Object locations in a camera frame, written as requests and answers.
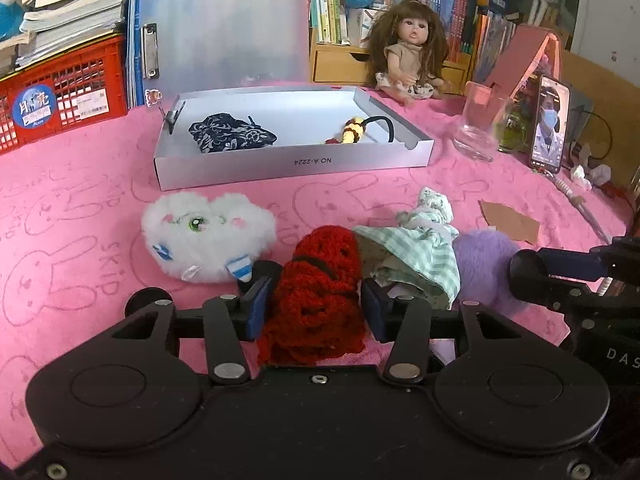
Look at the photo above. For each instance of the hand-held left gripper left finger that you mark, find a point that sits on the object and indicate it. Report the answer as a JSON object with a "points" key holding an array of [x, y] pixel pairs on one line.
{"points": [[256, 310]]}

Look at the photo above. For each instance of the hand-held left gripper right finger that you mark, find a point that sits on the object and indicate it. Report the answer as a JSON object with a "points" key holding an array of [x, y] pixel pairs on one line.
{"points": [[378, 315]]}

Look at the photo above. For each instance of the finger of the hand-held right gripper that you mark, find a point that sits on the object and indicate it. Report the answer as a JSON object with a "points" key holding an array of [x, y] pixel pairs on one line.
{"points": [[570, 265]]}

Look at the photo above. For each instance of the red knitted doll hat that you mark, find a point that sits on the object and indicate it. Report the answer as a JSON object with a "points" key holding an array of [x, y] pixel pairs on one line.
{"points": [[310, 310]]}

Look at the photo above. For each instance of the green striped doll dress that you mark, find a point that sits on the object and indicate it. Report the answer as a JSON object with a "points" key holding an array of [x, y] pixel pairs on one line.
{"points": [[425, 260]]}

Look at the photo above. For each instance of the purple fluffy pompom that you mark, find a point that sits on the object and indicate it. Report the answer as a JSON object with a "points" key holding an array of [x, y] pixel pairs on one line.
{"points": [[485, 265]]}

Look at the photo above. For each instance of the white fluffy plush toy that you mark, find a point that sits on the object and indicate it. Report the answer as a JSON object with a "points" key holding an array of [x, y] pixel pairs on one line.
{"points": [[205, 240]]}

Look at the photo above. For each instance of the white cardboard box tray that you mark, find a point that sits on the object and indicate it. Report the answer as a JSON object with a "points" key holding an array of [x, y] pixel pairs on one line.
{"points": [[300, 162]]}

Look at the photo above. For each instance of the brown cardboard scrap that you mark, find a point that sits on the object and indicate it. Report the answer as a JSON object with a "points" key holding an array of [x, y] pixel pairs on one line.
{"points": [[510, 221]]}

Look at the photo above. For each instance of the crumpled white tissue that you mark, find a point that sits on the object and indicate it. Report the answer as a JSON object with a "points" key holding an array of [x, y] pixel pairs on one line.
{"points": [[587, 175]]}

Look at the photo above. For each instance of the smartphone with lit screen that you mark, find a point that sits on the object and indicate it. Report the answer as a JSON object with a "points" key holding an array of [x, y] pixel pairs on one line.
{"points": [[550, 125]]}

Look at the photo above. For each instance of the clear glass cup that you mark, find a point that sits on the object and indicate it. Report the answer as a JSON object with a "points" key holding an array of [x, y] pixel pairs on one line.
{"points": [[477, 132]]}

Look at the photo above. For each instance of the brown cardboard box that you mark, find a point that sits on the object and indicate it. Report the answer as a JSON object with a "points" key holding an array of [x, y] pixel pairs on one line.
{"points": [[600, 80]]}

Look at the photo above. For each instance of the pink printed blanket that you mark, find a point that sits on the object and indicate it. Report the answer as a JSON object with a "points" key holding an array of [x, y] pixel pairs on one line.
{"points": [[100, 185]]}

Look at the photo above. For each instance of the wooden desktop drawer organizer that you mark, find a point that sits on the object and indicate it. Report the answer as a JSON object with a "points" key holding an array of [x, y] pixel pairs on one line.
{"points": [[335, 65]]}

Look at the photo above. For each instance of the brown-haired baby doll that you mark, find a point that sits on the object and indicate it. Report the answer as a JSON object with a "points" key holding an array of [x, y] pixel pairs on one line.
{"points": [[405, 55]]}

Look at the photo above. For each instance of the translucent plastic file case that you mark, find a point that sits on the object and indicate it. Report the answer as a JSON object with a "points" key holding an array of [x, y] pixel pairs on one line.
{"points": [[225, 45]]}

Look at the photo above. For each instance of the small white box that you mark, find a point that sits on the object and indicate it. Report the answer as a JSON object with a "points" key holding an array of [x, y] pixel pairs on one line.
{"points": [[361, 27]]}

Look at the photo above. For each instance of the red plastic crate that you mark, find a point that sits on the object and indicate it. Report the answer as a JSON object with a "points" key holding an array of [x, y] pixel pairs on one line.
{"points": [[75, 85]]}

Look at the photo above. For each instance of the row of colourful books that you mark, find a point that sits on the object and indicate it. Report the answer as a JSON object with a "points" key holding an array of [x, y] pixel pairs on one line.
{"points": [[330, 5]]}

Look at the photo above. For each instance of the stack of worn books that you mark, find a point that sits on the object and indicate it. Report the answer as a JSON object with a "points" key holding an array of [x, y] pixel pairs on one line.
{"points": [[75, 15]]}

